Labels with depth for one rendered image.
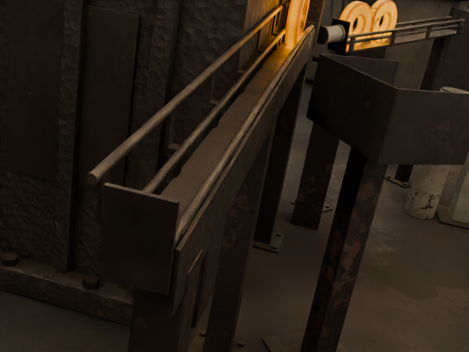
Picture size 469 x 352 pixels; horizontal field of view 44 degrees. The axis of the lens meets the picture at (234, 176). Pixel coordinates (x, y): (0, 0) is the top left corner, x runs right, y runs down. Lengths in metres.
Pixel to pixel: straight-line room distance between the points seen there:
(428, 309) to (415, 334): 0.16
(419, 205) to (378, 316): 0.81
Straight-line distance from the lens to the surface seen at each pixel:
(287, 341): 1.51
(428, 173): 2.38
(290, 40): 1.62
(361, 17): 2.12
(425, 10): 4.26
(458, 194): 2.48
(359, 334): 1.62
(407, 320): 1.75
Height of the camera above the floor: 0.90
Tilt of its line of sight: 22 degrees down
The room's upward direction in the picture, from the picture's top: 10 degrees clockwise
